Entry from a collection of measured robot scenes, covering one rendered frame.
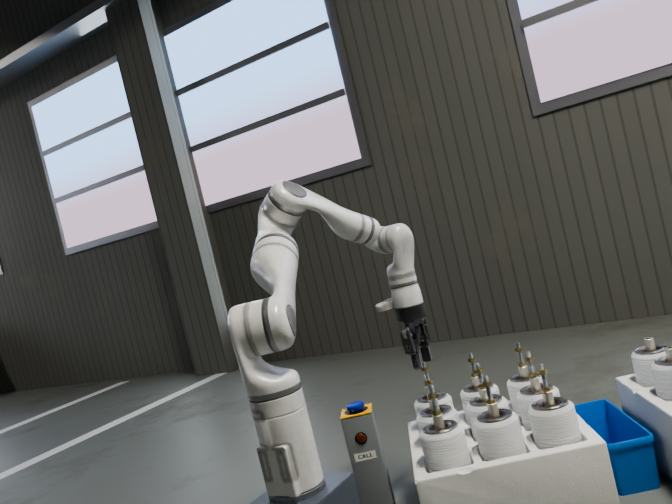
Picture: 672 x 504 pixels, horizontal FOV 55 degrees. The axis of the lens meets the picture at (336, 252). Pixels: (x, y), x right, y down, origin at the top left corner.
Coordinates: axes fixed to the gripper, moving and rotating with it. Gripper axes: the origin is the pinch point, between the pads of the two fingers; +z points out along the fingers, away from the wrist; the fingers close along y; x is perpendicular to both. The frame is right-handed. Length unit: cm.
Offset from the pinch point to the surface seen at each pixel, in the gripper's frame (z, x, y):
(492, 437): 13.0, -20.4, -21.3
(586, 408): 24.3, -31.3, 25.7
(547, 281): 10, 0, 174
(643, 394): 17, -47, 11
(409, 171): -60, 57, 178
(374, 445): 11.2, 4.3, -26.4
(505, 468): 18.6, -22.4, -23.9
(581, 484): 24.9, -35.1, -18.3
